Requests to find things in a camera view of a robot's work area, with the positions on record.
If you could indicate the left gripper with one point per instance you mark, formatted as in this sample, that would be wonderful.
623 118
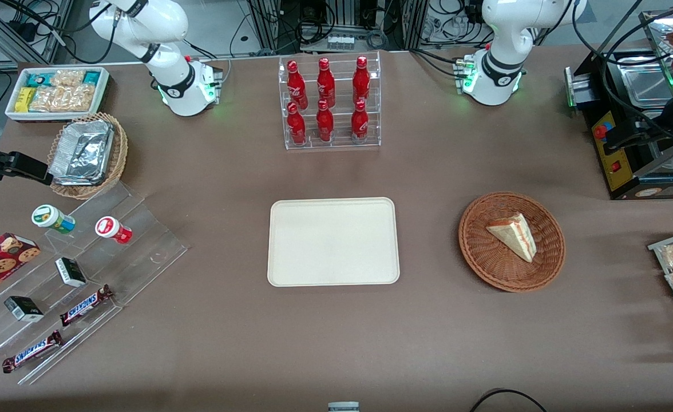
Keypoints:
653 129

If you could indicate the triangle sandwich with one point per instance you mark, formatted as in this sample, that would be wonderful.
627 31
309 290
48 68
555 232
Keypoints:
515 236

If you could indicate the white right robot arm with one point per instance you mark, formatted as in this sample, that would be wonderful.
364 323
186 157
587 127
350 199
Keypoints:
179 80

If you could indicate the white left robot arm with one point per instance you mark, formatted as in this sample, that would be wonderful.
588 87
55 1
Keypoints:
497 68

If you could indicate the light tan wicker basket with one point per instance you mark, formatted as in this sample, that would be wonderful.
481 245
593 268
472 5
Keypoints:
119 154

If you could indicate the brown round wicker basket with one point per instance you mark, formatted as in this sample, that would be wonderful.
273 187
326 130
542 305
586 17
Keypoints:
485 263

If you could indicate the cream rectangular tray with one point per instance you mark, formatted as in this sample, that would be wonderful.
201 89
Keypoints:
333 241

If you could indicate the black food warmer machine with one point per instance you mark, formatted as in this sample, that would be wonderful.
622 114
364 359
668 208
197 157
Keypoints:
617 166

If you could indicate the black box silver plate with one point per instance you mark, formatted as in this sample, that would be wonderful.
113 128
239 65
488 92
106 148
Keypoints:
585 91

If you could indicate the green lid cup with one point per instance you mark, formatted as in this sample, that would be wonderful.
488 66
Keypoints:
47 217

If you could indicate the yellow snack pack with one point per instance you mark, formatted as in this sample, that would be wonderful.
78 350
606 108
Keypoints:
24 100

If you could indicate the clear cracker bag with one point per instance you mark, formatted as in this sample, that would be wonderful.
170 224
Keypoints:
79 97
67 78
47 100

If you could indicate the teal snack pack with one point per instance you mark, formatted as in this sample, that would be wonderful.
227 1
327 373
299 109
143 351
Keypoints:
92 78
38 80

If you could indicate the red lid cup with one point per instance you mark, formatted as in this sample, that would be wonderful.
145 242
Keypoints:
109 228

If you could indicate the white snack bin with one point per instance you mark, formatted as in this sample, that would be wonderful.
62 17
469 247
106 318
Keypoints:
105 94

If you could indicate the small black box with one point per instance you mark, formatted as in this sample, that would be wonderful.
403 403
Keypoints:
23 309
70 272

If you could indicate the Snickers bar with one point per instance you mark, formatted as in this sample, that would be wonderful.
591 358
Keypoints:
32 351
84 306

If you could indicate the clear acrylic tiered stand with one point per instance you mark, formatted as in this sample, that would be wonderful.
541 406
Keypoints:
142 252

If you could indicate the red cola bottle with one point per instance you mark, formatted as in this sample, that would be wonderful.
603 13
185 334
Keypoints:
360 122
296 126
325 123
325 83
296 84
361 80

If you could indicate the clear acrylic bottle rack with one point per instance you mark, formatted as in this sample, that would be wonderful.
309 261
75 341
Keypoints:
339 140

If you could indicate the white power strip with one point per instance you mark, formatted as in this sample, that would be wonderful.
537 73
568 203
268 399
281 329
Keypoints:
340 42

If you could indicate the small grey device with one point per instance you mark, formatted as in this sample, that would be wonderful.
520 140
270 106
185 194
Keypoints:
343 407

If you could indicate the aluminium frame rack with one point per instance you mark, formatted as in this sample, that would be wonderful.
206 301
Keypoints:
268 23

